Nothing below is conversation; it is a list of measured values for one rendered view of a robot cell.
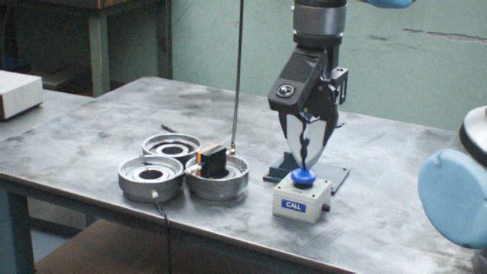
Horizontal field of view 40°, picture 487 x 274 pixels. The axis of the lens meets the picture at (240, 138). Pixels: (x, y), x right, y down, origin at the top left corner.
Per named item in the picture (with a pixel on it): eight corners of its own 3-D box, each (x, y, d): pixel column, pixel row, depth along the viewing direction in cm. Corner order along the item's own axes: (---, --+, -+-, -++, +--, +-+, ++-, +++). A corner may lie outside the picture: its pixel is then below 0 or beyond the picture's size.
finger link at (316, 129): (335, 162, 106) (339, 107, 103) (322, 176, 101) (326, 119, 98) (316, 158, 108) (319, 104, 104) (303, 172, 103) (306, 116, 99)
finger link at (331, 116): (336, 145, 100) (341, 90, 97) (332, 149, 99) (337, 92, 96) (307, 139, 102) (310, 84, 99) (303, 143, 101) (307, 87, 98)
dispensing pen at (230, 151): (171, 198, 102) (240, 164, 114) (170, 173, 100) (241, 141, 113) (160, 193, 103) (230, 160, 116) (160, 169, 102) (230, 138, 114)
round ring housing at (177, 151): (150, 151, 125) (149, 131, 124) (205, 155, 124) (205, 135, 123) (136, 176, 116) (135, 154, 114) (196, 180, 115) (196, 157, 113)
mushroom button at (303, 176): (284, 202, 104) (286, 173, 102) (294, 192, 107) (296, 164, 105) (309, 208, 102) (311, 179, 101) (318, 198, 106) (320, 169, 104)
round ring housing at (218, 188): (254, 200, 108) (255, 177, 107) (189, 205, 106) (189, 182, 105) (241, 173, 118) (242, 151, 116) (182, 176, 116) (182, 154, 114)
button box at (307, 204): (272, 215, 104) (272, 186, 102) (289, 196, 110) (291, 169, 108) (320, 227, 101) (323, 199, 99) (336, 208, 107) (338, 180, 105)
